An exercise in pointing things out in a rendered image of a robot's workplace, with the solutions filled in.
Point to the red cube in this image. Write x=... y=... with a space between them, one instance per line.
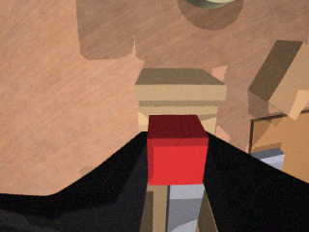
x=177 y=150

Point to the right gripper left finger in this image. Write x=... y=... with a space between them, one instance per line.
x=110 y=198

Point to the grey square stick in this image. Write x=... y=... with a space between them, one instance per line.
x=183 y=207

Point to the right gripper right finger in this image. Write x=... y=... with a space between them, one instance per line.
x=249 y=195

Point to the beige roll of masking tape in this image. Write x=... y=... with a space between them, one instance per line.
x=208 y=4

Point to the small wooden block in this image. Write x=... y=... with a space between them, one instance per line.
x=283 y=79

